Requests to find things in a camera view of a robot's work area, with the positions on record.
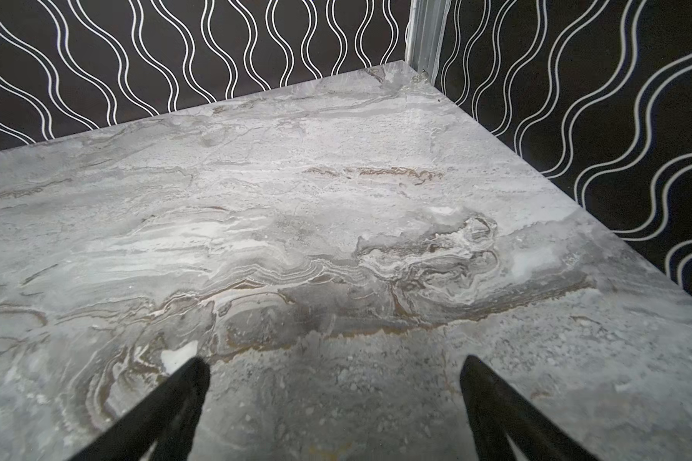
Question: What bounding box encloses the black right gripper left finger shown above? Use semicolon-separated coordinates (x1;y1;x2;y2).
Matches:
72;357;211;460

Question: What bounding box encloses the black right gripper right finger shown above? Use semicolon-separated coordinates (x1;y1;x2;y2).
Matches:
459;355;596;460

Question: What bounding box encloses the aluminium corner post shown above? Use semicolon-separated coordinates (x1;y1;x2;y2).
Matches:
405;0;452;84

